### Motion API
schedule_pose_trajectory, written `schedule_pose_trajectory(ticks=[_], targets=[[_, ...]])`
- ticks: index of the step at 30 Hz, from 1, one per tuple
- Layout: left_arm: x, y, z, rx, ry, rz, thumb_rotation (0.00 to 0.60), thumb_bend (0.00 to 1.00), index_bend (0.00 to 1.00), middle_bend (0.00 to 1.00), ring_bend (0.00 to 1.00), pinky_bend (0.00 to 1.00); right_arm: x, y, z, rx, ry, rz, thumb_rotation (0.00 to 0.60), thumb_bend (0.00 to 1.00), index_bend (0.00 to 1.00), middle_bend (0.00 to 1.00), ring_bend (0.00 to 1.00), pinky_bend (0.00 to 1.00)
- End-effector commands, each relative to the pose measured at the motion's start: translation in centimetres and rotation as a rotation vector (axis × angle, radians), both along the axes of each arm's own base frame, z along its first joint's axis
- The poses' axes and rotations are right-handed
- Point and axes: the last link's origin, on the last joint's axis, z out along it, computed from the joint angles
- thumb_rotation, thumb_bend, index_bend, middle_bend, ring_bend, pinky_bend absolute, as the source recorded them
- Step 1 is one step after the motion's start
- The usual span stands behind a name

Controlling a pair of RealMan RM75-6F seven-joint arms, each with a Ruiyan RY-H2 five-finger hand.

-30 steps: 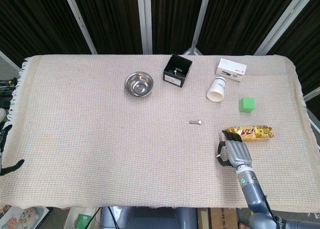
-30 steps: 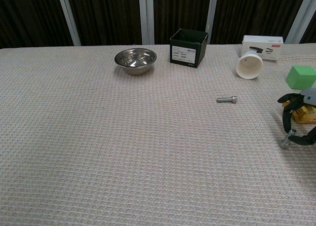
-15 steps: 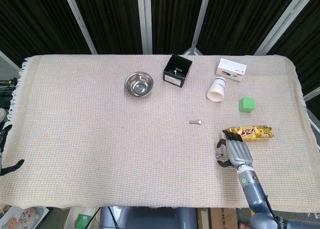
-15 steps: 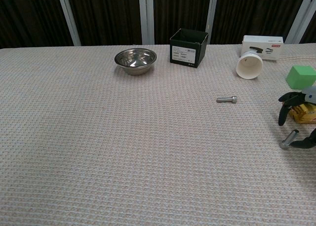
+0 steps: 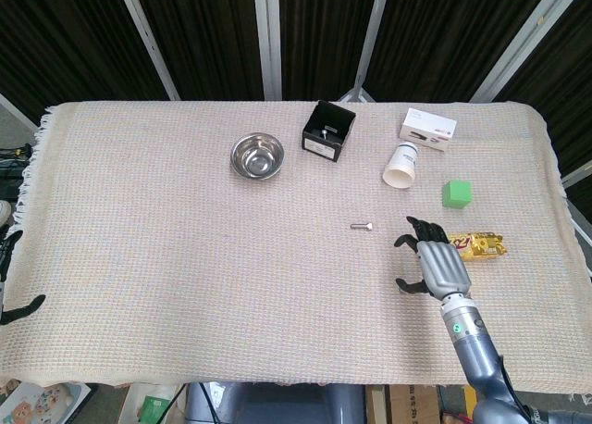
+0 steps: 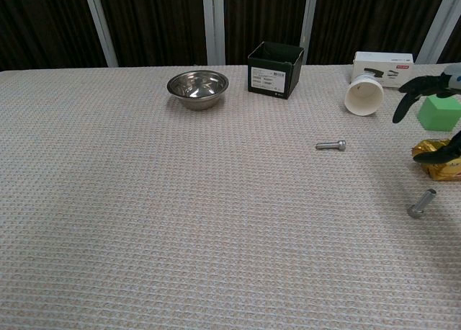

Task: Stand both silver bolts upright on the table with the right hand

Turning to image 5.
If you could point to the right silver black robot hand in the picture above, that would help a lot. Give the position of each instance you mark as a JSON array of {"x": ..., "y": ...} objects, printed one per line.
[{"x": 444, "y": 266}]

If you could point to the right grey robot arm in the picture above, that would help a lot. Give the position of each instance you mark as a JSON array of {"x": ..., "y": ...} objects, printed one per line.
[{"x": 481, "y": 364}]

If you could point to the gold snack packet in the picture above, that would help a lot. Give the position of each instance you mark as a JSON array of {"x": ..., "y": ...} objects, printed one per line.
[{"x": 485, "y": 248}]

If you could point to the green cube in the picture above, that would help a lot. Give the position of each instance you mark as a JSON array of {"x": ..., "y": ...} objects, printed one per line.
[{"x": 457, "y": 195}]

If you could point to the white paper cup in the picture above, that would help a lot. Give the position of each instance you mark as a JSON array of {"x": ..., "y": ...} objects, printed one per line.
[{"x": 402, "y": 165}]

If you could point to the white product box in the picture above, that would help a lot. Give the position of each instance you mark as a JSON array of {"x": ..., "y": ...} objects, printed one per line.
[{"x": 427, "y": 130}]

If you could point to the brown cardboard box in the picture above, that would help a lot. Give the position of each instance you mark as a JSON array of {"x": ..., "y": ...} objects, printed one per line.
[{"x": 402, "y": 405}]

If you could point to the black open cardboard box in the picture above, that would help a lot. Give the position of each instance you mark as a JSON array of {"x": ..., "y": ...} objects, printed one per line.
[{"x": 319, "y": 146}]

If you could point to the stainless steel bowl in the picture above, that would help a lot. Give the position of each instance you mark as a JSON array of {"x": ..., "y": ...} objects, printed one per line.
[{"x": 257, "y": 158}]

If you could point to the grey robot torso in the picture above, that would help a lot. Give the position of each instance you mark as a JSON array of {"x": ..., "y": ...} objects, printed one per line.
[{"x": 277, "y": 405}]

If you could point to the beige woven tablecloth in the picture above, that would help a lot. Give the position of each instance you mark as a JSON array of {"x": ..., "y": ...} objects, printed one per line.
[{"x": 185, "y": 257}]

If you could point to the green packet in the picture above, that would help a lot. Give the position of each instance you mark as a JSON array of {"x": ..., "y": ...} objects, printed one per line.
[{"x": 152, "y": 407}]

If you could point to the colourful picture box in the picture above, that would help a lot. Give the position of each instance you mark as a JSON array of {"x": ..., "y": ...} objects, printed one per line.
[{"x": 41, "y": 403}]

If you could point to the white metal frame post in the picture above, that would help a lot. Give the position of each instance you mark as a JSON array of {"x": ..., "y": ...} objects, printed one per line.
[
  {"x": 148, "y": 40},
  {"x": 522, "y": 40},
  {"x": 372, "y": 30},
  {"x": 268, "y": 40}
]

